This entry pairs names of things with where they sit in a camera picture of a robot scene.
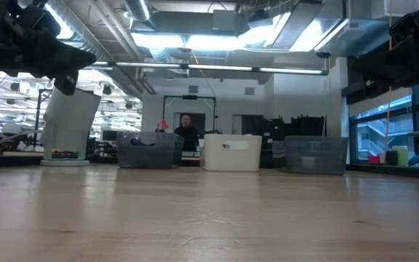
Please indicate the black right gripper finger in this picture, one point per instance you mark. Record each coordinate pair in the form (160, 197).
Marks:
(391, 65)
(387, 85)

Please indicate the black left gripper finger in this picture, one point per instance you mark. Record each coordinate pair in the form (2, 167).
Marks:
(67, 83)
(60, 58)

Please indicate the grey translucent plastic bin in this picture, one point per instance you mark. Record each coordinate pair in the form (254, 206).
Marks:
(316, 156)
(145, 156)

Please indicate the white plastic bin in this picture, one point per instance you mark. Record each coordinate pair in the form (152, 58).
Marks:
(246, 153)

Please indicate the pale mint cylindrical container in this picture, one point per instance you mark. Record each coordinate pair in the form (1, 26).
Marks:
(69, 123)

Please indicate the black cup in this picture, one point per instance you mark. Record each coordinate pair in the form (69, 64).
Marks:
(390, 158)

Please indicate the pale green cup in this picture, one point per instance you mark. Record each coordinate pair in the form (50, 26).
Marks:
(402, 157)

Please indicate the small red container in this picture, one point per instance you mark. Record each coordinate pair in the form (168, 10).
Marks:
(374, 159)

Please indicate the small red object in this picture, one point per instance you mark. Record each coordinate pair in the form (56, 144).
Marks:
(163, 124)

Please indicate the person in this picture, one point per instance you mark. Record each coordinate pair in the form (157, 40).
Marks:
(187, 136)

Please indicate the long ceiling light bar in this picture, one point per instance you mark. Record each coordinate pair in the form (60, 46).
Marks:
(216, 67)

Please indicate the black dome camera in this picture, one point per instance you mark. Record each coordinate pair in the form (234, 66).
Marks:
(323, 55)

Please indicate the black gantry frame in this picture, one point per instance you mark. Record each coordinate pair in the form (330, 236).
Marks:
(189, 97)

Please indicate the square wall air vent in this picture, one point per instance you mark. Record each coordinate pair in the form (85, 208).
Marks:
(193, 89)
(249, 91)

